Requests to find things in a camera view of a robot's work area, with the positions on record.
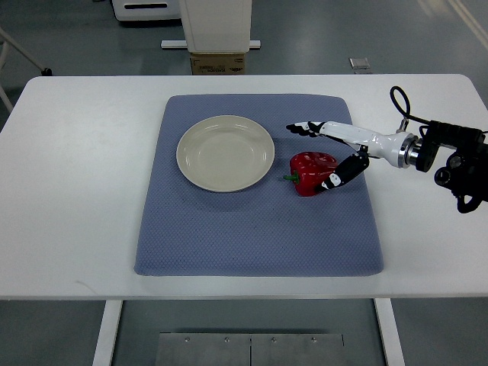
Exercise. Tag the white frame with caster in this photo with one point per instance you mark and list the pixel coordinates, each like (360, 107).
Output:
(13, 53)

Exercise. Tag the grey floor socket cover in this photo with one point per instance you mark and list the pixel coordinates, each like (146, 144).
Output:
(359, 63)

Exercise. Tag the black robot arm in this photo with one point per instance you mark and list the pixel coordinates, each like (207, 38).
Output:
(465, 170)

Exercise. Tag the white pillar stand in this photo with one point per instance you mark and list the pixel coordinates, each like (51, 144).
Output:
(219, 26)

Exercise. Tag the cream round plate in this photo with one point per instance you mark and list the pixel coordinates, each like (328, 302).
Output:
(225, 153)

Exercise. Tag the left white table leg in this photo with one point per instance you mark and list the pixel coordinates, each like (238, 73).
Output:
(107, 336)

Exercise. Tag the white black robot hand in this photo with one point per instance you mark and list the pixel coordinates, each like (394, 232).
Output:
(395, 148)

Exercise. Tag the white table leg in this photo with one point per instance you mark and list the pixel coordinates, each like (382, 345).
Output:
(390, 338)
(107, 336)

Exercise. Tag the right white table leg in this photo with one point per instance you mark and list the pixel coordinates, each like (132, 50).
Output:
(390, 338)

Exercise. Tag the brown cardboard box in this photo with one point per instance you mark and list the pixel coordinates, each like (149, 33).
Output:
(218, 63)

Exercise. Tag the metal floor plate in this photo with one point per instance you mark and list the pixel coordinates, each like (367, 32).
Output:
(250, 349)

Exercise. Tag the red bell pepper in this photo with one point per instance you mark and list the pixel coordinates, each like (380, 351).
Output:
(310, 169)

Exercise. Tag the blue-grey textured mat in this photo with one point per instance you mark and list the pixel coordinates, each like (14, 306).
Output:
(267, 229)

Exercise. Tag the white machine with slot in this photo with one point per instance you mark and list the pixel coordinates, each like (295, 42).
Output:
(140, 10)

